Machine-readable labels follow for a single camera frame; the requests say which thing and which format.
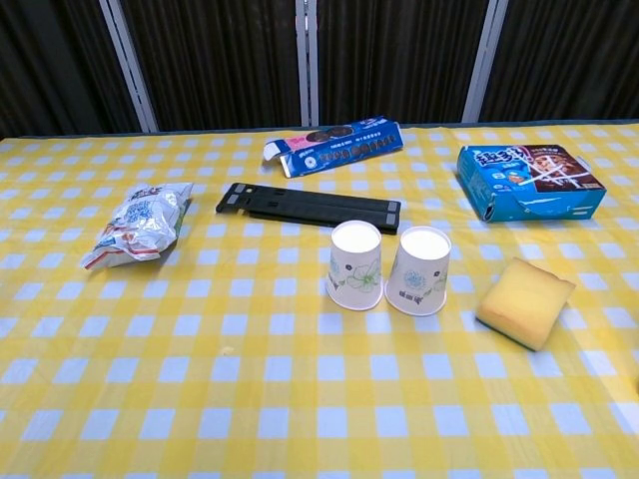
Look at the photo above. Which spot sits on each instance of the white paper cup green flower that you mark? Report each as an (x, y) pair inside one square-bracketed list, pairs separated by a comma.
[(355, 269)]

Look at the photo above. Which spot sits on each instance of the black folding stand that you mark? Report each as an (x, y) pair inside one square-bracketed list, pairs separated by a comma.
[(299, 202)]

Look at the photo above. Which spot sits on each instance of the blue pink Oreo cookie box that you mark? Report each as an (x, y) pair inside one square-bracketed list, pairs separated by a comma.
[(339, 149)]

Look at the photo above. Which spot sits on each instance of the white paper cup blue print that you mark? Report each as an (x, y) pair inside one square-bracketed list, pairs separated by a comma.
[(418, 279)]

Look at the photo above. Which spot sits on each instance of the white crinkled snack bag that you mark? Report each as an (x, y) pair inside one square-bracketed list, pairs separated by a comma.
[(140, 224)]

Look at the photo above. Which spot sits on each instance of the yellow sponge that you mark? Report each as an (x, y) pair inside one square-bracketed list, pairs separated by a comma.
[(524, 304)]

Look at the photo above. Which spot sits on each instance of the blue brown biscuit stick box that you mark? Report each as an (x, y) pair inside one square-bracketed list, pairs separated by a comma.
[(529, 184)]

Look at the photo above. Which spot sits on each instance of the white partition frame post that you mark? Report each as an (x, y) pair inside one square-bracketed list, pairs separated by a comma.
[(307, 60), (484, 60), (128, 65)]

